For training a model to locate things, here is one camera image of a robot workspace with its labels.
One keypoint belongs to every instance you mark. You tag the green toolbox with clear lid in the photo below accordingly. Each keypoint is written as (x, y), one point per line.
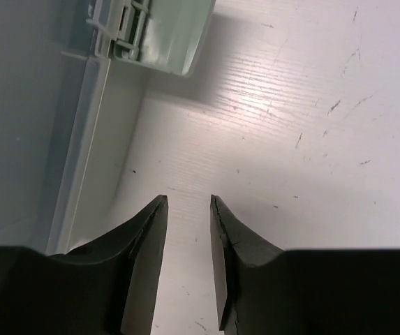
(72, 78)

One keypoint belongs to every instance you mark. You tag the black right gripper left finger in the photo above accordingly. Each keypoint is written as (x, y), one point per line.
(106, 286)

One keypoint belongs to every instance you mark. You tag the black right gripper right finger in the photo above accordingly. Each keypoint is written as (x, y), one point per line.
(262, 289)

